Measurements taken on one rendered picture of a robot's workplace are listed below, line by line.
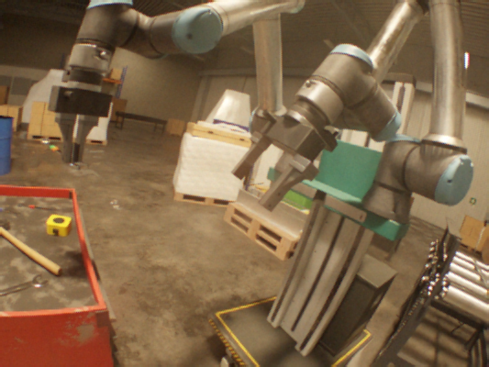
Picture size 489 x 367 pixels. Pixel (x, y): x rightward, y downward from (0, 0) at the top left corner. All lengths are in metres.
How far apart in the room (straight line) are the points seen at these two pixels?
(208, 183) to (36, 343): 3.71
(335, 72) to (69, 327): 0.72
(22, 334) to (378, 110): 0.85
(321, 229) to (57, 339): 1.14
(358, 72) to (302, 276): 1.08
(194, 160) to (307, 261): 2.94
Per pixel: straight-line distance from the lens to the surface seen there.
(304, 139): 0.40
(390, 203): 0.82
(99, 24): 0.52
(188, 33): 0.45
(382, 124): 0.53
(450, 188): 0.70
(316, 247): 1.26
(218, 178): 4.04
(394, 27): 0.82
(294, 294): 1.41
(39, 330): 0.59
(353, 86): 0.48
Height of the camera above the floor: 1.34
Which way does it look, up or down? 12 degrees down
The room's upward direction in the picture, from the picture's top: 15 degrees clockwise
